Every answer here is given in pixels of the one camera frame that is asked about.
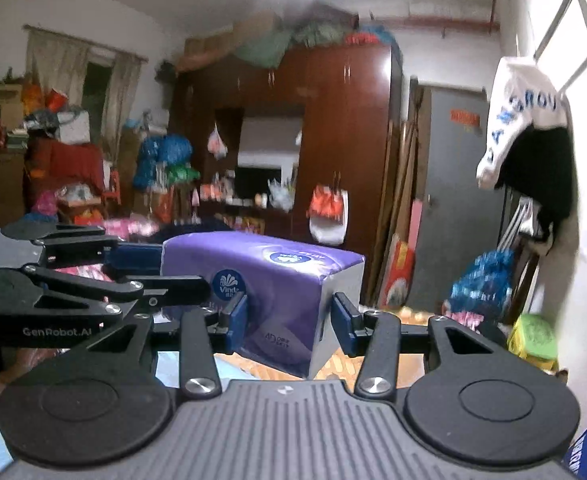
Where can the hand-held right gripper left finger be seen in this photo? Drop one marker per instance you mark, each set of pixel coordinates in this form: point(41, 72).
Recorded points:
point(236, 321)

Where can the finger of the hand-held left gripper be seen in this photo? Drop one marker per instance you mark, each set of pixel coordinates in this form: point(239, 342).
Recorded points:
point(173, 290)
point(134, 258)

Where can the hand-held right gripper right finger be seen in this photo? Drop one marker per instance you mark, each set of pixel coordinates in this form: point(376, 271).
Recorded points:
point(346, 324)

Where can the purple tissue pack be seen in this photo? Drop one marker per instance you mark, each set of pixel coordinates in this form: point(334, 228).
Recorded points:
point(273, 305)

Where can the red printed packet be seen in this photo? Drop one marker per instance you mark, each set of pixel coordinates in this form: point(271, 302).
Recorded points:
point(398, 275)

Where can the red and white hanging bag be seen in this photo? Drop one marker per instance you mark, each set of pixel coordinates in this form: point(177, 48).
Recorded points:
point(326, 225)

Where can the pile of blue bags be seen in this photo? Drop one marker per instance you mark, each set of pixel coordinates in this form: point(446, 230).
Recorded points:
point(166, 157)

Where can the red cloth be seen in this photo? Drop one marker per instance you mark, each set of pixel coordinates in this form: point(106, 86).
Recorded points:
point(68, 165)

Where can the clear plastic bag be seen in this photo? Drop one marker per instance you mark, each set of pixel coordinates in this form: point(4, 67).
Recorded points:
point(281, 194)

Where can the leaning wooden boards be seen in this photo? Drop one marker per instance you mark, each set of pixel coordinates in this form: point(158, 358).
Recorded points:
point(398, 195)

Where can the pink hanging plastic bag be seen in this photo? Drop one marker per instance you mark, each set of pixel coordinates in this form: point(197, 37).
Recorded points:
point(217, 144)

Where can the blue plastic bag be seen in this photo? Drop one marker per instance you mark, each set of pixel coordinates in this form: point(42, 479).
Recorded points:
point(483, 280)

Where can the brown wooden cabinet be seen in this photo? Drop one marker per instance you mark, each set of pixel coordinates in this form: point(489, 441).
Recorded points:
point(2, 190)

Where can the grey door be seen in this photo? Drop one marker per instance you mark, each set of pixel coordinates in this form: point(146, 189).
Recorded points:
point(453, 190)

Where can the dark wooden wardrobe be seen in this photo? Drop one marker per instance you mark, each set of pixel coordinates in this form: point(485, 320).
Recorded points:
point(353, 135)

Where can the beige window curtain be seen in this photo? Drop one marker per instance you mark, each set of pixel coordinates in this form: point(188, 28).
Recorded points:
point(58, 65)

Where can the brown cardboard box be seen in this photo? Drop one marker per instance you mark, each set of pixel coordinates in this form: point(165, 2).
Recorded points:
point(208, 45)

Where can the black garment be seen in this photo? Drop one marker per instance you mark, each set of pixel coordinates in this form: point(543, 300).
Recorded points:
point(538, 170)

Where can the red ceiling pipe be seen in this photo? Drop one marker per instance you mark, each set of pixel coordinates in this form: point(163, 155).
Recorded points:
point(438, 22)

